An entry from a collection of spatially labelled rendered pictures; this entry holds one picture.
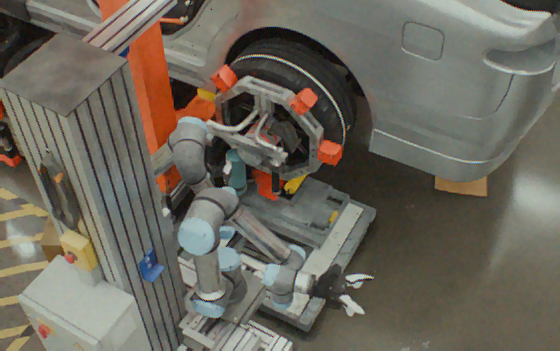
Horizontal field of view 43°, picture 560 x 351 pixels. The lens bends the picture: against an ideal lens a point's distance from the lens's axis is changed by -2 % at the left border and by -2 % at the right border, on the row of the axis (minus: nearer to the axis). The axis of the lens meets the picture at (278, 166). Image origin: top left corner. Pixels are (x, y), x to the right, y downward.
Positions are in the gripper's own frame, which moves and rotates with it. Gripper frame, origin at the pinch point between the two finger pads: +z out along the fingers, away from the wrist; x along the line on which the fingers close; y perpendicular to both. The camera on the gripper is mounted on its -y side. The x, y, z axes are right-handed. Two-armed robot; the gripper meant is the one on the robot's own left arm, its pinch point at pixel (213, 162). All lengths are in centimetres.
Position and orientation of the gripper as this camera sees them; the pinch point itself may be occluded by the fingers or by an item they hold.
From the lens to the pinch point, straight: 326.8
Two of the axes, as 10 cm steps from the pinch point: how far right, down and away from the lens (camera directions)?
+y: 0.2, 6.6, 7.5
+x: 9.6, -2.2, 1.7
